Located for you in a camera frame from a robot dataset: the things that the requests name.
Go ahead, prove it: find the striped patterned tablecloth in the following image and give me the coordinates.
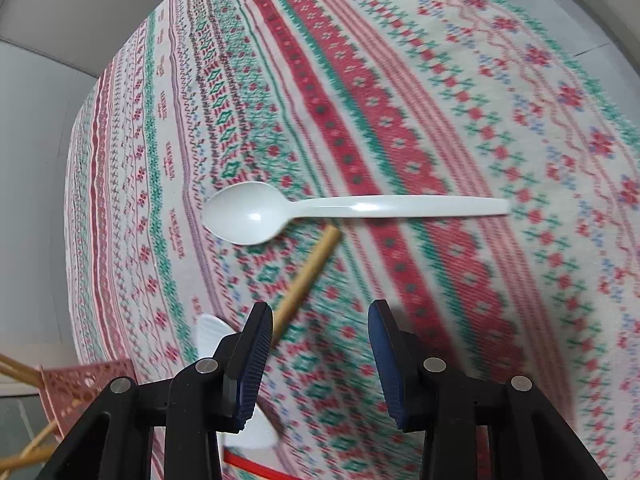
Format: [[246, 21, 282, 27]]
[[64, 0, 640, 480]]

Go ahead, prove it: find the white plastic spoon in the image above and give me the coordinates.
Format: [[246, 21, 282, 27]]
[[204, 182, 511, 246]]

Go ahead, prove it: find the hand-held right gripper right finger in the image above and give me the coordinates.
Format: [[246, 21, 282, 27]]
[[368, 300, 608, 480]]

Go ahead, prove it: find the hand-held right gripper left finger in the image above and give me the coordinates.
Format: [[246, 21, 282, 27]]
[[35, 301, 275, 480]]

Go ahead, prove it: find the wooden chopstick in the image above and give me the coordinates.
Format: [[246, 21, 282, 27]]
[[271, 226, 342, 347], [0, 445, 57, 470], [0, 365, 36, 387], [20, 402, 76, 451], [0, 353, 43, 381]]

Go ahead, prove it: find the white soup spoon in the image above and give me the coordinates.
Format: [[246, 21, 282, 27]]
[[192, 313, 280, 450]]

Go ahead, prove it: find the pink perforated basket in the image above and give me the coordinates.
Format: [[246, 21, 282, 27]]
[[39, 359, 137, 437]]

